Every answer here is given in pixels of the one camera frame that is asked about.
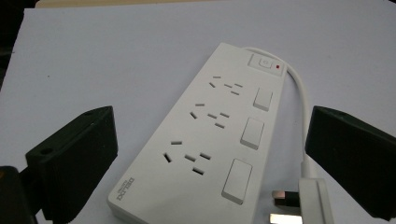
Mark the white power cable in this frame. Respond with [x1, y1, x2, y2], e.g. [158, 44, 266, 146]
[242, 46, 319, 179]

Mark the white power plug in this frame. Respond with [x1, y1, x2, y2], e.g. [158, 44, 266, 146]
[269, 177, 335, 224]

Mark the white power strip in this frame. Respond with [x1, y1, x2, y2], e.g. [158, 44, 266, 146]
[106, 42, 288, 224]

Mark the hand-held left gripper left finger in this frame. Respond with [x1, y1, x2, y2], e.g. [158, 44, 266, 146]
[25, 105, 120, 224]

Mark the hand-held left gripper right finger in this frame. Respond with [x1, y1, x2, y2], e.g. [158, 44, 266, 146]
[304, 105, 396, 222]

